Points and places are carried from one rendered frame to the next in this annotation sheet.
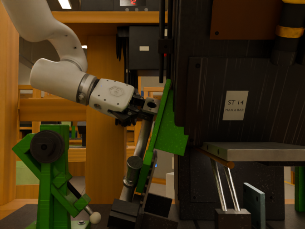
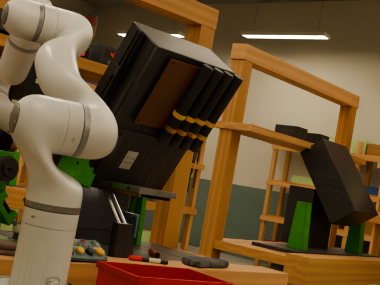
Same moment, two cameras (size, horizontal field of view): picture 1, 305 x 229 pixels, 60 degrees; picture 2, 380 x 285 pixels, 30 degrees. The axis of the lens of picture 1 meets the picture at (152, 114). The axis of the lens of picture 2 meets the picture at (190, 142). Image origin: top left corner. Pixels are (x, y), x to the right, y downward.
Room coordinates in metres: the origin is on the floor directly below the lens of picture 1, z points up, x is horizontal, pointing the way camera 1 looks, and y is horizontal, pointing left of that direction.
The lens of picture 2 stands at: (-1.24, 1.31, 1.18)
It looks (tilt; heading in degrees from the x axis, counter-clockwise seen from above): 3 degrees up; 316
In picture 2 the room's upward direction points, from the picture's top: 10 degrees clockwise
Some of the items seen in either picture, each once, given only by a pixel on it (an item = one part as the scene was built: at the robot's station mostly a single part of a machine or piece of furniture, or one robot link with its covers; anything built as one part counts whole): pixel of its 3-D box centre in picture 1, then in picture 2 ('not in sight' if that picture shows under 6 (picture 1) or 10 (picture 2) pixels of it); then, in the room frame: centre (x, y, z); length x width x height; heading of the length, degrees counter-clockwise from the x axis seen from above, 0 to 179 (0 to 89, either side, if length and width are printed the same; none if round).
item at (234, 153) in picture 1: (238, 148); (119, 187); (0.61, -0.20, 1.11); 0.39 x 0.16 x 0.03; 0
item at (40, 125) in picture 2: not in sight; (48, 152); (0.06, 0.46, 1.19); 0.19 x 0.12 x 0.24; 74
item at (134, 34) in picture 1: (154, 52); (38, 82); (0.92, -0.01, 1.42); 0.17 x 0.12 x 0.15; 90
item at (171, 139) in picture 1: (169, 124); (78, 163); (0.65, -0.04, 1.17); 0.13 x 0.12 x 0.20; 90
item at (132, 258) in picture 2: not in sight; (148, 259); (0.43, -0.22, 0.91); 0.13 x 0.02 x 0.02; 67
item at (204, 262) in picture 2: not in sight; (203, 262); (0.43, -0.47, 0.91); 0.20 x 0.11 x 0.03; 99
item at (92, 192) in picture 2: (223, 156); (82, 191); (0.85, -0.22, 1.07); 0.30 x 0.18 x 0.34; 90
